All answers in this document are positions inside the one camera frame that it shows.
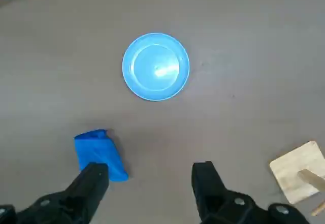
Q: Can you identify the blue plastic plate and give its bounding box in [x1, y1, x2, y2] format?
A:
[122, 33, 190, 102]

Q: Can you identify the wooden cup rack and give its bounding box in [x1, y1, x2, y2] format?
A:
[269, 140, 325, 217]

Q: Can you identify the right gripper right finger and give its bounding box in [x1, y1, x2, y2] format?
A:
[191, 161, 312, 224]

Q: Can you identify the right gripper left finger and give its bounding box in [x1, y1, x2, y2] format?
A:
[0, 162, 110, 224]

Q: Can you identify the blue cloth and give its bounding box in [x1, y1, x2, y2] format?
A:
[74, 129, 129, 183]

